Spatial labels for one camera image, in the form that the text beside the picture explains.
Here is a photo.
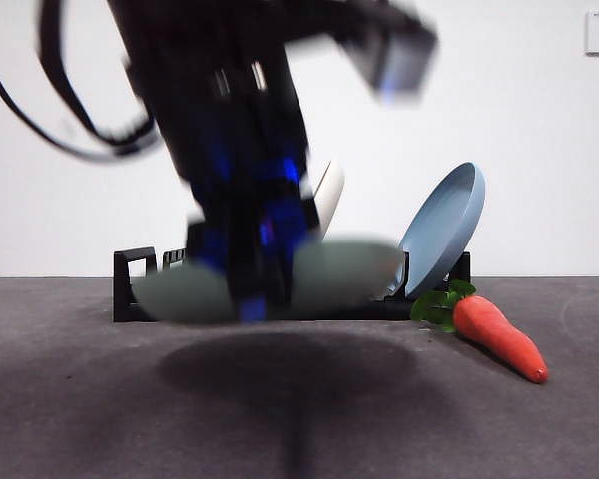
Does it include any green plate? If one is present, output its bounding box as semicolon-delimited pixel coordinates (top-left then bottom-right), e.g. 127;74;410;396
132;239;405;323

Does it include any orange carrot with green leaves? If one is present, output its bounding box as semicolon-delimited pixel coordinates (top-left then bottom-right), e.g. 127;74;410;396
409;278;550;385

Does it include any cream plate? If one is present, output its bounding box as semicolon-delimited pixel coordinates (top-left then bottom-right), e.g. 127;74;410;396
311;159;345;239

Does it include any black plate rack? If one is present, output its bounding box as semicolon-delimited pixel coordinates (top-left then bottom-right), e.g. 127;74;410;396
113;246;473;323

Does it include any blue plate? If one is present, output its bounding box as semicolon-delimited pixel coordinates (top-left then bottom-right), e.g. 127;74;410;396
388;161;486;300

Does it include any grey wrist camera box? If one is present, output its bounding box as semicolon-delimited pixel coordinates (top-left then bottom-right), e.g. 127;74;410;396
368;14;440;106

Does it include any black cable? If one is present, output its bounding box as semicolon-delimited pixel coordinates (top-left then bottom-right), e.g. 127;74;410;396
37;0;157;151
0;0;161;164

